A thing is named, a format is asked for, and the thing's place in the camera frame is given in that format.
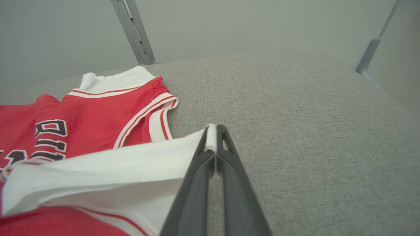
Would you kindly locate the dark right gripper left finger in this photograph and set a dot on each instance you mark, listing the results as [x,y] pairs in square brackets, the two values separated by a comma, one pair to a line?
[192,196]

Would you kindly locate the red white basketball jersey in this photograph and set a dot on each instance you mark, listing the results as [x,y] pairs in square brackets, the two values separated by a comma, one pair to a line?
[105,164]

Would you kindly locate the grey partition post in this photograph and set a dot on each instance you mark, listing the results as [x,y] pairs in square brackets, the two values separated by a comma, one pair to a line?
[134,32]

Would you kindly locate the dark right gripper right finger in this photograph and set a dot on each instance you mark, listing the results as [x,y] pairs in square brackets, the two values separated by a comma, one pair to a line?
[241,196]

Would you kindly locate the grey metal bracket right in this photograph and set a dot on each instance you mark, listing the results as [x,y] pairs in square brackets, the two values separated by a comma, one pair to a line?
[369,55]

